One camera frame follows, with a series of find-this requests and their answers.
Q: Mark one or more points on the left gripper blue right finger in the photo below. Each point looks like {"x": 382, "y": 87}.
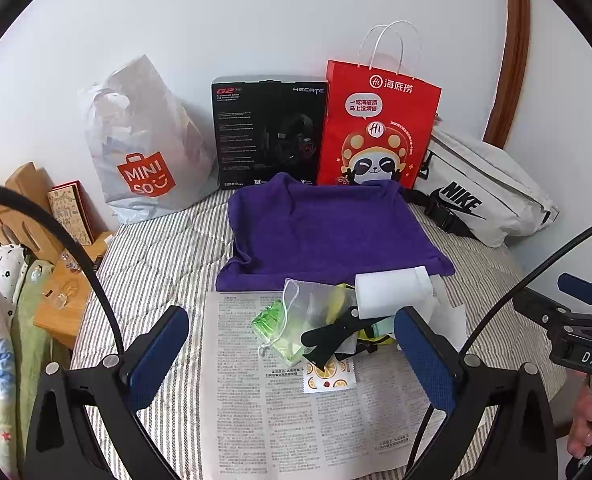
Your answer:
{"x": 432, "y": 358}

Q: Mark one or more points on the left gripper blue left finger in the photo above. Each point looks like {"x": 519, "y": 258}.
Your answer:
{"x": 151, "y": 355}

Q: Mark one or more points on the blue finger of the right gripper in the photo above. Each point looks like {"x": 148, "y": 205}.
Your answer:
{"x": 575, "y": 287}

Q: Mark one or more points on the white paper towel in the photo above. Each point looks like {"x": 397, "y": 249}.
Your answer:
{"x": 441, "y": 316}

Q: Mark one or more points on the white sponge block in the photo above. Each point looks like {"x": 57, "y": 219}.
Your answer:
{"x": 383, "y": 294}

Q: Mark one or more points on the white mesh drawstring pouch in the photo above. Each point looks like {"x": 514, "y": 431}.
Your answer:
{"x": 315, "y": 305}

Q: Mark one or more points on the green tissue pack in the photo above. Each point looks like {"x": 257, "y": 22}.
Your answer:
{"x": 274, "y": 331}

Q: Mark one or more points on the person's right hand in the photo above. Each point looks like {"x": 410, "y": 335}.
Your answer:
{"x": 580, "y": 436}

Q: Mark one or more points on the wooden side shelf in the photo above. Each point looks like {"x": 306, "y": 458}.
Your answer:
{"x": 63, "y": 302}

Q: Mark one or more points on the newspaper sheet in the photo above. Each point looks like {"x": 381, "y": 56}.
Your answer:
{"x": 257, "y": 421}

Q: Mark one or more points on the striped quilt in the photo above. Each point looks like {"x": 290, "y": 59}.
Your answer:
{"x": 174, "y": 261}

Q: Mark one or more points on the colourful folded bedding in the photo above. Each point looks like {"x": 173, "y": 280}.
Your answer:
{"x": 25, "y": 349}

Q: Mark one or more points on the white Nike waist bag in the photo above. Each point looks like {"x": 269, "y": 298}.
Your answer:
{"x": 473, "y": 189}

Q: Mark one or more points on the patterned book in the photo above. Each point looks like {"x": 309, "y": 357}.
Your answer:
{"x": 66, "y": 203}

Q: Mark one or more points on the purple towel tray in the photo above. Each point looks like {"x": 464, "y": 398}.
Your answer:
{"x": 325, "y": 234}

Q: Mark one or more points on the white Miniso plastic bag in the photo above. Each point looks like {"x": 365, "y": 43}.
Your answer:
{"x": 148, "y": 154}

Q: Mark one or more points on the red panda paper bag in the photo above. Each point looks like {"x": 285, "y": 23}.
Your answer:
{"x": 377, "y": 124}

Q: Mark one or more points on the black headset box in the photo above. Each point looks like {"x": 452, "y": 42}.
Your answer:
{"x": 267, "y": 125}

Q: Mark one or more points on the brown wooden door frame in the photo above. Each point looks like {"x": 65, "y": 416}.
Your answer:
{"x": 512, "y": 72}

